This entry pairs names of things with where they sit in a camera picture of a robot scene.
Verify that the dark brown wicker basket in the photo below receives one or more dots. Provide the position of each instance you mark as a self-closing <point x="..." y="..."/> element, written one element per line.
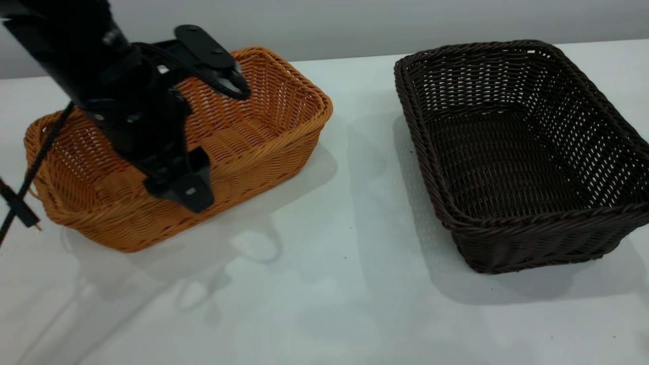
<point x="507" y="167"/>

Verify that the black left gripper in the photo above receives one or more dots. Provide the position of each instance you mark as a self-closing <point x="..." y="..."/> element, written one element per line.
<point x="137" y="111"/>

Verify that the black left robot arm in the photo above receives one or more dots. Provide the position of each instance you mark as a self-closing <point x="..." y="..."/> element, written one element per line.
<point x="56" y="35"/>

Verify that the orange wicker basket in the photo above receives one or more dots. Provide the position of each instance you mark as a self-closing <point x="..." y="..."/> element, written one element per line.
<point x="263" y="142"/>

